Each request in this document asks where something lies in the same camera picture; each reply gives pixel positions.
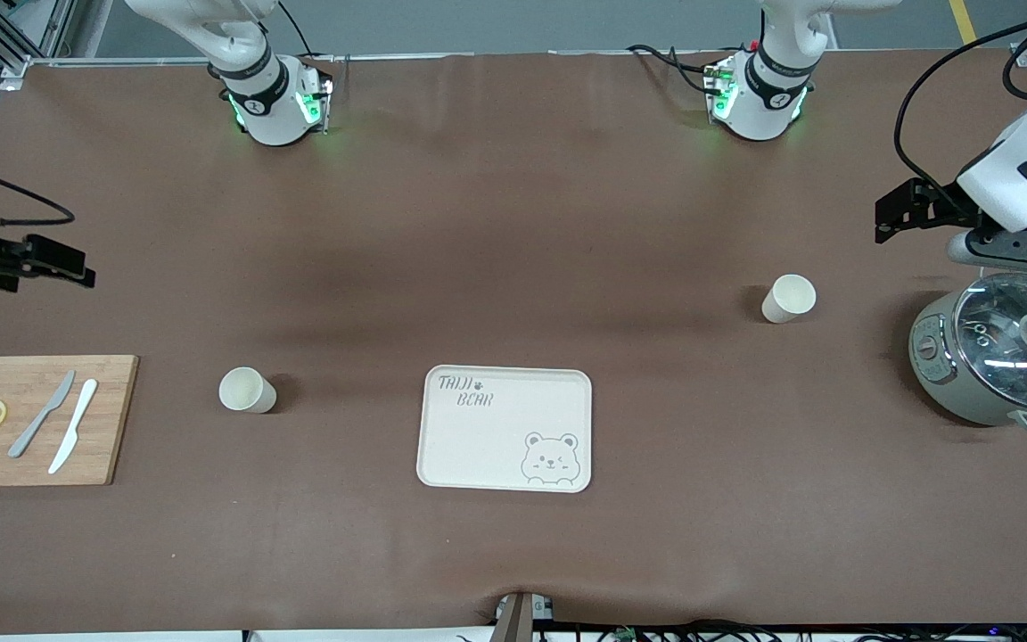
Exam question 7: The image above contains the grey electric cooking pot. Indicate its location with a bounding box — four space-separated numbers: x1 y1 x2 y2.
908 259 1027 436

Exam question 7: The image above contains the glass pot lid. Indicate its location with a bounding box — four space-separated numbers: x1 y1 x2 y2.
953 272 1027 411

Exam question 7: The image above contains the cream bear print tray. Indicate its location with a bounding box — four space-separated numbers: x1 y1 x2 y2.
415 365 593 494

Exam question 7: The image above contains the white plastic cup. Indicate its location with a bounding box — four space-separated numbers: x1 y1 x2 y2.
218 366 277 415
761 274 817 325

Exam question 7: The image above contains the grey plastic knife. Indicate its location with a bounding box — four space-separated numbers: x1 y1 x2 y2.
7 370 77 459

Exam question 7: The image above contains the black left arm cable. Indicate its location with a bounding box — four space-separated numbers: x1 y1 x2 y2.
893 16 1027 190

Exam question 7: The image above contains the bamboo cutting board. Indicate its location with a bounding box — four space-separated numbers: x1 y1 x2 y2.
0 355 140 488

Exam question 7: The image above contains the black base cable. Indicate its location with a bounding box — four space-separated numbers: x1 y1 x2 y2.
628 43 715 90

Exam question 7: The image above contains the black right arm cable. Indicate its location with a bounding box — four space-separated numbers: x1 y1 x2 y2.
0 155 78 229

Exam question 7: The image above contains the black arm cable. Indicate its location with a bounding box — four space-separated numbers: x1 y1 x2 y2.
893 16 1027 190
0 155 78 229

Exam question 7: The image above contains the white plastic knife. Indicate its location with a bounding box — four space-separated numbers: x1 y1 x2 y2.
48 379 99 475

